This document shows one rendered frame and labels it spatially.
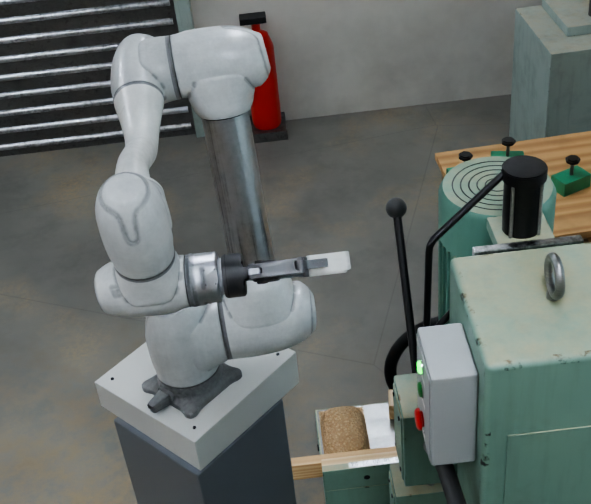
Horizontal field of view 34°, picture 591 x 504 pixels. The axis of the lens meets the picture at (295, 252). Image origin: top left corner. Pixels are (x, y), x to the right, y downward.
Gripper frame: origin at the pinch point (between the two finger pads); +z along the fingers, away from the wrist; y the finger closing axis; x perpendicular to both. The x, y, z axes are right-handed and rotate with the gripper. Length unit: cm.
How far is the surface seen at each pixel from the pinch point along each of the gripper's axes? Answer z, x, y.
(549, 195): 30.8, 5.4, 21.5
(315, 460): -8.3, -35.2, -17.6
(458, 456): 10.6, -28.5, 35.8
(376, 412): 4.8, -29.3, -31.0
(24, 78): -123, 113, -278
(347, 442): -1.9, -33.2, -22.0
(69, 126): -109, 93, -297
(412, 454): 6.1, -30.1, 20.2
